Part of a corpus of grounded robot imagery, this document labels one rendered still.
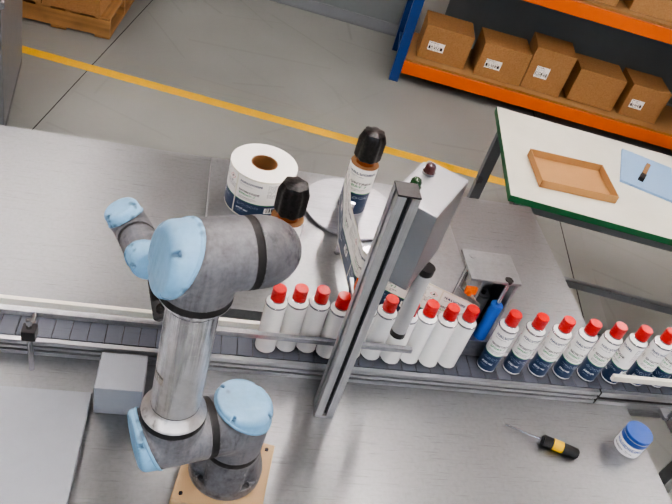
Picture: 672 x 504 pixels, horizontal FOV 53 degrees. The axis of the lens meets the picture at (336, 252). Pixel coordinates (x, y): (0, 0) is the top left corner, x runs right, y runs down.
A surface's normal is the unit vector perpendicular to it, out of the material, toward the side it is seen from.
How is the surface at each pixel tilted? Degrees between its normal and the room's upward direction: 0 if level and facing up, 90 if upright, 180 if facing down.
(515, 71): 90
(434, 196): 0
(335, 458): 0
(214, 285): 87
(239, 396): 10
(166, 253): 80
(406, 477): 0
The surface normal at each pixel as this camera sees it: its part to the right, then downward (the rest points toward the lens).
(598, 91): -0.12, 0.62
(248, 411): 0.39, -0.76
